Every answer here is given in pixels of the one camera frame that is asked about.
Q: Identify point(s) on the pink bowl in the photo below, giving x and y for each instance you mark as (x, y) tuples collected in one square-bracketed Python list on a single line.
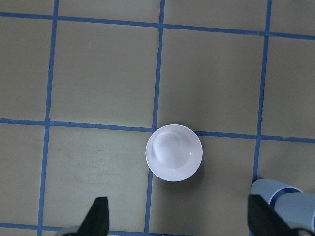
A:
[(174, 153)]

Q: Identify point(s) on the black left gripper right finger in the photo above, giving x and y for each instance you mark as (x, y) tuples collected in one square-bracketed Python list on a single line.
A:
[(262, 220)]

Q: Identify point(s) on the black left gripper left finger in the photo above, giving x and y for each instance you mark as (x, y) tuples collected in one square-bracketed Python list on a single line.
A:
[(96, 222)]

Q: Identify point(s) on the blue plastic cup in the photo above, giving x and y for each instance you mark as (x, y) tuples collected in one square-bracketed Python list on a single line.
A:
[(295, 207), (270, 190)]

